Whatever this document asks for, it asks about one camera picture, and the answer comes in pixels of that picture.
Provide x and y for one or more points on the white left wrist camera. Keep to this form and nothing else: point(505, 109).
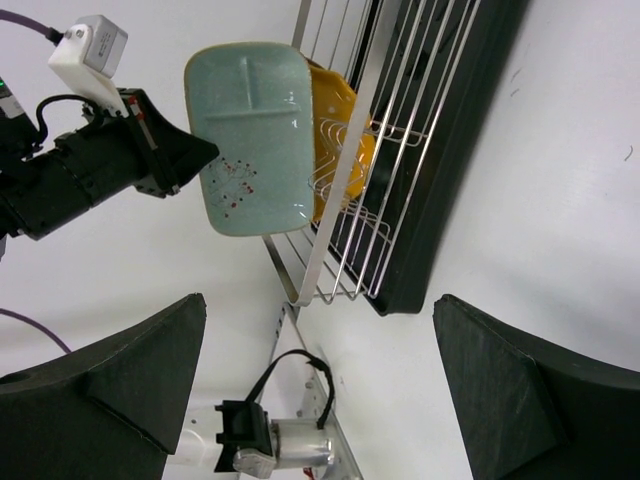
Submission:
point(87, 58)

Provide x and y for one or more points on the black drip tray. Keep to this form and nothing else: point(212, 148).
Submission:
point(440, 73)

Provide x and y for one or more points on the metal wire dish rack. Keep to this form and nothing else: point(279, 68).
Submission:
point(304, 259)

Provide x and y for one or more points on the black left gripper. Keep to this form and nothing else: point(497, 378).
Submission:
point(143, 150)

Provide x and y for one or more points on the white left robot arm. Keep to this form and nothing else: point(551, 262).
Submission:
point(39, 194)

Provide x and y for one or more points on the aluminium table frame rail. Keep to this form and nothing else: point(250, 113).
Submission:
point(295, 396)

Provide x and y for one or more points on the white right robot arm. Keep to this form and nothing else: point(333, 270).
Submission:
point(270, 435)

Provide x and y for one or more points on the pale green rectangular plate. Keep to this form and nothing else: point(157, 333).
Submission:
point(253, 100)

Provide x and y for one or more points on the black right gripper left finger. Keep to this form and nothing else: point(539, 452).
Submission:
point(111, 410)

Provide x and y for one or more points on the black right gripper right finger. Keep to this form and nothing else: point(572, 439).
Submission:
point(530, 409)

